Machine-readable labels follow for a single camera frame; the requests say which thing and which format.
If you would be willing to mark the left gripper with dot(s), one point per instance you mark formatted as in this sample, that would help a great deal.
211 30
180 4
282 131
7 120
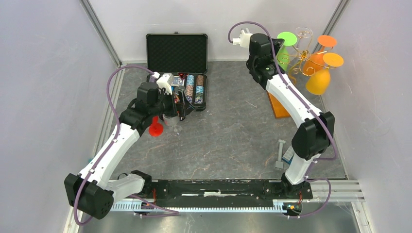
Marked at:
184 107

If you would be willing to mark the clear wine glass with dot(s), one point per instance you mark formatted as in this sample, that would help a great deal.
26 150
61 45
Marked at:
173 123
304 39

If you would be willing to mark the red plastic wine glass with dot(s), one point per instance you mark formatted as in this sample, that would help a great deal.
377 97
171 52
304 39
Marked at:
156 128

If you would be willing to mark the green plastic wine glass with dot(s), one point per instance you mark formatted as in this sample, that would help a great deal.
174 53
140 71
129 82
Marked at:
283 56

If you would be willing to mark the yellow plastic wine glass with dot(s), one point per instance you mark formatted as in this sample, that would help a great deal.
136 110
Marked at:
320 80

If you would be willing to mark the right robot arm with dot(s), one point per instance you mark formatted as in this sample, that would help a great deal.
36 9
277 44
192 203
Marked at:
314 128

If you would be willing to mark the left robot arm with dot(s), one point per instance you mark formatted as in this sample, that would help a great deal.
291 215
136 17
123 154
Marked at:
91 191

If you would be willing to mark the wooden rack base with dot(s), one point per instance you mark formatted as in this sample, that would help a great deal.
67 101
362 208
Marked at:
278 109

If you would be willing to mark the orange plastic wine glass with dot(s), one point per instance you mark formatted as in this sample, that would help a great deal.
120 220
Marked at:
315 62

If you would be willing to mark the black poker chip case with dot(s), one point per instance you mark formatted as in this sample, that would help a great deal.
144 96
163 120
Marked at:
184 56

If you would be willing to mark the blue green building blocks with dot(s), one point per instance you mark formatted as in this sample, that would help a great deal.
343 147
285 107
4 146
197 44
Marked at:
287 157

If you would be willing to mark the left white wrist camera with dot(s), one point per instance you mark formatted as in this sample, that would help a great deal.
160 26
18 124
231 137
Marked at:
164 81

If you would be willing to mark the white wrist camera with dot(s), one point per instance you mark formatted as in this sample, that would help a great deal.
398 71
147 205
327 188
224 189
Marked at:
164 81
242 38

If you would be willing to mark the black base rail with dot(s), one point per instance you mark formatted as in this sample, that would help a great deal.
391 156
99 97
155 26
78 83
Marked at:
223 193

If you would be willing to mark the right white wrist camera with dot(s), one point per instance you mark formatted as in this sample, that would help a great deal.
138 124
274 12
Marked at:
242 38

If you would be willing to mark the gold wire glass rack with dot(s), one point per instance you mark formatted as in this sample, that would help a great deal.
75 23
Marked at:
296 63

